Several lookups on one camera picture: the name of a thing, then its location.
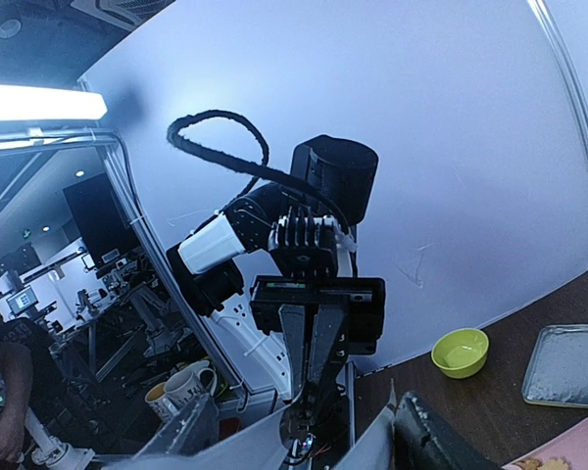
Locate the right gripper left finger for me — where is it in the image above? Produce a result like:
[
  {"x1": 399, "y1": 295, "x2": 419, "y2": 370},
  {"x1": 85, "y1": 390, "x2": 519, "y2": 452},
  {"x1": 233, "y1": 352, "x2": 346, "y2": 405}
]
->
[{"x1": 133, "y1": 393, "x2": 219, "y2": 459}]

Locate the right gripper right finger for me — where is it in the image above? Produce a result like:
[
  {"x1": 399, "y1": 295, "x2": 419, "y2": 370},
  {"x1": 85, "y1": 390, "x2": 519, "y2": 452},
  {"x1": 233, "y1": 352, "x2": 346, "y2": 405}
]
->
[{"x1": 394, "y1": 392, "x2": 500, "y2": 470}]

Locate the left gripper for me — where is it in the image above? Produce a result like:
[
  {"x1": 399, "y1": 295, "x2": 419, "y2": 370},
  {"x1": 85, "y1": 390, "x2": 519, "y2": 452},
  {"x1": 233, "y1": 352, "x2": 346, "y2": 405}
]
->
[{"x1": 250, "y1": 276, "x2": 386, "y2": 397}]

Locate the silver metal tin lid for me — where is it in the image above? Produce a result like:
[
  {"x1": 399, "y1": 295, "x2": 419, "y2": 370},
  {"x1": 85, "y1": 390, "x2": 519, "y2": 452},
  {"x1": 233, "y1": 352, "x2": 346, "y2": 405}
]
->
[{"x1": 521, "y1": 324, "x2": 588, "y2": 408}]

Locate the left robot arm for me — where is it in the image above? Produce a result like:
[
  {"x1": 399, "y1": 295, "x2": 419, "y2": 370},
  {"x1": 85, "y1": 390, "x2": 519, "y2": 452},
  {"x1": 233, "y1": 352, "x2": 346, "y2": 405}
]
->
[{"x1": 167, "y1": 110, "x2": 385, "y2": 394}]

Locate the white mug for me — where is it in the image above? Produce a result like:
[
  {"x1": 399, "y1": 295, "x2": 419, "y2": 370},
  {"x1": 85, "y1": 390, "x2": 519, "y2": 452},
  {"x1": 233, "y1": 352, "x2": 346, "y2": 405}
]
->
[{"x1": 164, "y1": 366, "x2": 218, "y2": 416}]

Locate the green bowl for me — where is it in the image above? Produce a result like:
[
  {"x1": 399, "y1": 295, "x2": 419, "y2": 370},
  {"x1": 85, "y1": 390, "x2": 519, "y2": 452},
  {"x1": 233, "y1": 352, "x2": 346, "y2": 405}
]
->
[{"x1": 430, "y1": 328, "x2": 490, "y2": 379}]

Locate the pink tray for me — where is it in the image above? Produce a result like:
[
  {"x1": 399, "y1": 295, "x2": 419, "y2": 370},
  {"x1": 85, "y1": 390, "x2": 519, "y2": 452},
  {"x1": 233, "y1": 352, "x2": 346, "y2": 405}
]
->
[{"x1": 503, "y1": 417, "x2": 588, "y2": 470}]

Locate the person in background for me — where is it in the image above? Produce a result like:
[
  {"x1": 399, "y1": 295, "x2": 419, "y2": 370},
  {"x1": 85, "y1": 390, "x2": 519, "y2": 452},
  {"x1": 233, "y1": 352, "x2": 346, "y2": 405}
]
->
[{"x1": 0, "y1": 313, "x2": 63, "y2": 469}]

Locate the ceiling light bar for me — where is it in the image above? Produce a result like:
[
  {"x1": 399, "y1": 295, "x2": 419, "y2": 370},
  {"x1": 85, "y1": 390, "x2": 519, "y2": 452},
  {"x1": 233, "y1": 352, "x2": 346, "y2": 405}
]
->
[{"x1": 0, "y1": 84, "x2": 108, "y2": 122}]

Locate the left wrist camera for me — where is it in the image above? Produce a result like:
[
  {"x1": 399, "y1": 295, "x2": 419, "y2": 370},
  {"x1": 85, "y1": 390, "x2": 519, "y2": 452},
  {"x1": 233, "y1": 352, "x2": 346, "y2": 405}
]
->
[{"x1": 268, "y1": 206, "x2": 338, "y2": 279}]

